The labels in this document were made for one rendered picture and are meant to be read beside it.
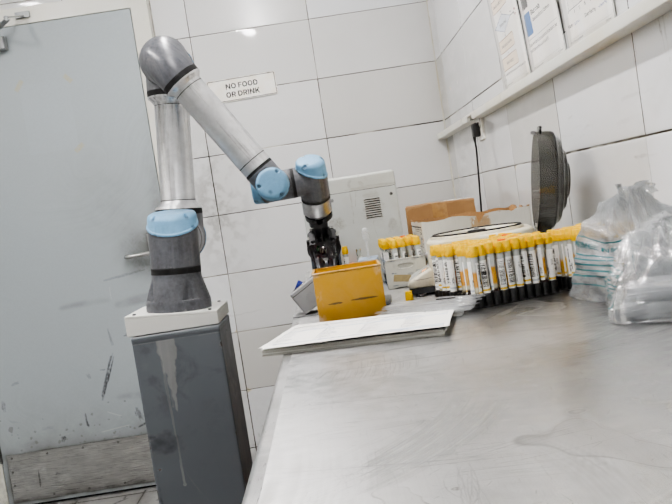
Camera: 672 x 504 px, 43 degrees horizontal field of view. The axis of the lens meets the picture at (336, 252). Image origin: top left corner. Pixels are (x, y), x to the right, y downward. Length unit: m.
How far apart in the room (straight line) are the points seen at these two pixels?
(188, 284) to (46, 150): 1.99
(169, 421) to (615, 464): 1.43
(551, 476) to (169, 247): 1.43
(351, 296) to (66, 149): 2.42
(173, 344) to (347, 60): 2.12
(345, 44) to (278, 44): 0.29
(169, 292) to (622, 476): 1.46
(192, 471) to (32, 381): 2.04
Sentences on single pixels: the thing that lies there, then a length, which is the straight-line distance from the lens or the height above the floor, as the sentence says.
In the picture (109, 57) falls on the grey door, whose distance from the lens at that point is 3.86.
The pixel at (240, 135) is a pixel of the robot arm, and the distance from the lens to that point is 2.00.
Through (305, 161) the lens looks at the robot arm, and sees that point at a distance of 2.12.
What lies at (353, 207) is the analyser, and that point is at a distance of 2.44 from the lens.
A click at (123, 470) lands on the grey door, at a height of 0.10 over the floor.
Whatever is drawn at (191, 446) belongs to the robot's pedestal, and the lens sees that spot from 2.00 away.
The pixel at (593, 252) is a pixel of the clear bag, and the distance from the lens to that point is 1.44.
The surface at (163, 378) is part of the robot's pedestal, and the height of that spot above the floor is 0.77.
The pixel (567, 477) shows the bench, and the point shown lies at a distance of 0.66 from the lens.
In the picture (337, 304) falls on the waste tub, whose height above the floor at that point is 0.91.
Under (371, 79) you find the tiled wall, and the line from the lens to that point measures 3.80.
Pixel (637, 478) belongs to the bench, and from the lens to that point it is 0.65.
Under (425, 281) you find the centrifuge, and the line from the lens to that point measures 1.86.
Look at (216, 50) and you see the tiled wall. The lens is 3.84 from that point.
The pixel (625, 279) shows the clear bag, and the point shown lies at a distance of 1.23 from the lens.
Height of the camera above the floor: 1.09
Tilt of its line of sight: 3 degrees down
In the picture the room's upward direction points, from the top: 9 degrees counter-clockwise
